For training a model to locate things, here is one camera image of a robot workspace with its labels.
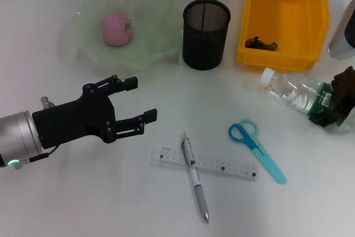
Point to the clear green-label water bottle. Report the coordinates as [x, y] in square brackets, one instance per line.
[296, 92]

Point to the yellow plastic bin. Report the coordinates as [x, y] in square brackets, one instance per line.
[266, 12]

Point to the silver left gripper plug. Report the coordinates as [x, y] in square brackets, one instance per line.
[46, 102]

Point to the green plastic wrapper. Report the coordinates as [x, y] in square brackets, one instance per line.
[260, 44]

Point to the blue scissors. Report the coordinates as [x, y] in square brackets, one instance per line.
[260, 151]

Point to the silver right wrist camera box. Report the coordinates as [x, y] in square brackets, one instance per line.
[344, 34]

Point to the grey white ballpoint pen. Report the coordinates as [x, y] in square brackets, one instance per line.
[198, 187]

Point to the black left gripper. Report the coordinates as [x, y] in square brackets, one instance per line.
[72, 123]

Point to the black mesh pen holder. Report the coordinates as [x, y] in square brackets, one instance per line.
[205, 51]

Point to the transparent plastic ruler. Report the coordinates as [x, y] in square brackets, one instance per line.
[222, 166]

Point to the pink peach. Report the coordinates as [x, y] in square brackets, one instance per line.
[115, 30]

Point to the green glass fruit plate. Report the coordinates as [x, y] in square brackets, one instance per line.
[149, 26]

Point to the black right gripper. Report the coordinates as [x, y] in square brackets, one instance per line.
[350, 90]

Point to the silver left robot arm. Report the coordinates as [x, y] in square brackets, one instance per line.
[18, 137]

